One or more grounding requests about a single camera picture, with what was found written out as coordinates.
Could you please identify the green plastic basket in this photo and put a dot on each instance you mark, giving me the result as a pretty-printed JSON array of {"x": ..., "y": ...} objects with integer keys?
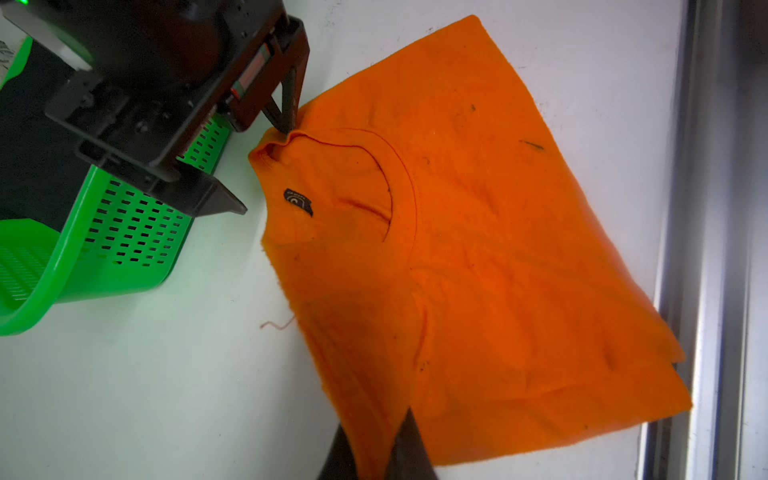
[{"x": 116, "y": 240}]

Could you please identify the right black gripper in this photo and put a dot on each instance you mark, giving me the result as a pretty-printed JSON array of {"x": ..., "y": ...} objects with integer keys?
[{"x": 149, "y": 74}]

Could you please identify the black t-shirt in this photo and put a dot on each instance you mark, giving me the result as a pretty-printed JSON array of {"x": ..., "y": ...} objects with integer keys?
[{"x": 41, "y": 176}]

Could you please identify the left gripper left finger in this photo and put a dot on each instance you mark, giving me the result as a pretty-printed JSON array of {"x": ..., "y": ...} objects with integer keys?
[{"x": 340, "y": 462}]

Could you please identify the orange t-shirt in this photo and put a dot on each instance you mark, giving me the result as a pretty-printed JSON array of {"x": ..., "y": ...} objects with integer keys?
[{"x": 442, "y": 262}]

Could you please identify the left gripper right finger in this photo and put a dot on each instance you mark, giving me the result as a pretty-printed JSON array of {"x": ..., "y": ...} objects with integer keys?
[{"x": 409, "y": 459}]

